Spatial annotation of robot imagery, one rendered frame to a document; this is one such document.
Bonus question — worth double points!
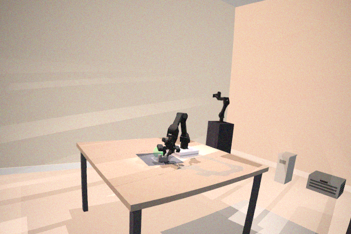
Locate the green glass bottle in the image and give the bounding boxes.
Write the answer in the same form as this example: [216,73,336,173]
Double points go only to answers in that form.
[153,147,167,158]

